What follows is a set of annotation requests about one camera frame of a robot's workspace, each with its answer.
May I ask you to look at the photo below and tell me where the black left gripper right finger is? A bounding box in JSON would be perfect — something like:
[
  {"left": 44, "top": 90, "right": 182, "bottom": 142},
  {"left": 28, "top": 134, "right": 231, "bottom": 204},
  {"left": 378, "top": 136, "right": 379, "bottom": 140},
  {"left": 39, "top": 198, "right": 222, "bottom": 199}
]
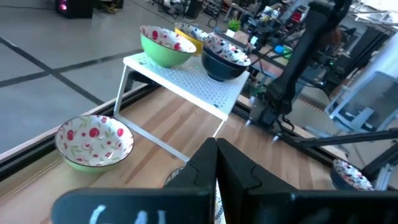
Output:
[{"left": 217, "top": 138, "right": 398, "bottom": 224}]

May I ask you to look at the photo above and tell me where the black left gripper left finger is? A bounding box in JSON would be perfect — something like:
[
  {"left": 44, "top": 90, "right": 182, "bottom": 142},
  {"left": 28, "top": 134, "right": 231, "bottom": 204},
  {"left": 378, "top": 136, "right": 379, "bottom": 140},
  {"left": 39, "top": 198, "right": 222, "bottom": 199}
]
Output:
[{"left": 51, "top": 138, "right": 218, "bottom": 224}]

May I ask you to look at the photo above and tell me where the dark bowl with floral print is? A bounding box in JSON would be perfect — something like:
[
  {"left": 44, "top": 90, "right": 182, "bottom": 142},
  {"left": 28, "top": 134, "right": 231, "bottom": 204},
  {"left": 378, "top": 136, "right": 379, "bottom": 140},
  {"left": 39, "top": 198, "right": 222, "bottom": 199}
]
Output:
[
  {"left": 200, "top": 35, "right": 252, "bottom": 82},
  {"left": 329, "top": 158, "right": 374, "bottom": 191}
]

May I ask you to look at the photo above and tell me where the green bowl with cherry print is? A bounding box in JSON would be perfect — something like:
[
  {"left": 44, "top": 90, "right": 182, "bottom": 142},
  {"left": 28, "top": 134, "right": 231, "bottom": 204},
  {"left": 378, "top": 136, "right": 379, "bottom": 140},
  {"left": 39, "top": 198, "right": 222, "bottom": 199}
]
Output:
[
  {"left": 139, "top": 24, "right": 197, "bottom": 69},
  {"left": 54, "top": 114, "right": 135, "bottom": 174}
]

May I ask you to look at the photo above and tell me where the yellow bowl with flower print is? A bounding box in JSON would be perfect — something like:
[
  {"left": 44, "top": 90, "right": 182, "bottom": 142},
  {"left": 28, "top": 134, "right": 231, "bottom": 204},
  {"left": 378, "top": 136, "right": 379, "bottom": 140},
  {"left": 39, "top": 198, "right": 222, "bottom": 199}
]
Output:
[{"left": 174, "top": 22, "right": 215, "bottom": 57}]

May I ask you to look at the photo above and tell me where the white perforated metal shelf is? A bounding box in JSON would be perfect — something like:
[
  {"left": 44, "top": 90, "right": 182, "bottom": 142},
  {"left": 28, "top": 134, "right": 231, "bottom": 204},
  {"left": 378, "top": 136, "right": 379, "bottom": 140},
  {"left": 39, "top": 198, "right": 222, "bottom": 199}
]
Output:
[{"left": 113, "top": 51, "right": 251, "bottom": 165}]

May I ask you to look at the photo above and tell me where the grey metal stand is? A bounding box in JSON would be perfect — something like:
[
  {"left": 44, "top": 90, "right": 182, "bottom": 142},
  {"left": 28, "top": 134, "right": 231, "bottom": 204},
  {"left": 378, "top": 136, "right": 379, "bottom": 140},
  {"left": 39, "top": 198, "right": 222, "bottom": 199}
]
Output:
[{"left": 325, "top": 70, "right": 398, "bottom": 134}]

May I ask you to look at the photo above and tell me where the cluttered background desk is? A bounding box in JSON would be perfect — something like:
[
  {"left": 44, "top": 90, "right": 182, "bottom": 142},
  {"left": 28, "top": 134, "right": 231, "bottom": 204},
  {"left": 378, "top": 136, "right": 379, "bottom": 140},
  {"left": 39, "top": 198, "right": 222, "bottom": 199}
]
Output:
[{"left": 214, "top": 0, "right": 312, "bottom": 75}]

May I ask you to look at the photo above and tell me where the small desk plant white pot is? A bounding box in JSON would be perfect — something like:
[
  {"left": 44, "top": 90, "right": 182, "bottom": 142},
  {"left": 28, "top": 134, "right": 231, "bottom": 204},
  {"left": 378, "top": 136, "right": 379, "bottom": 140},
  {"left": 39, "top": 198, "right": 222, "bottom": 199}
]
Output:
[{"left": 226, "top": 17, "right": 243, "bottom": 39}]

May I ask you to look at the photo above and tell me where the black computer tower pink light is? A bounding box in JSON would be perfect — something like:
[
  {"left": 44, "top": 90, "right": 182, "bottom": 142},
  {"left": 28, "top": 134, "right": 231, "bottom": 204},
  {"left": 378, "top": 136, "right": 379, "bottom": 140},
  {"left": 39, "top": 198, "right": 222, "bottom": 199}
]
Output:
[{"left": 55, "top": 0, "right": 94, "bottom": 19}]

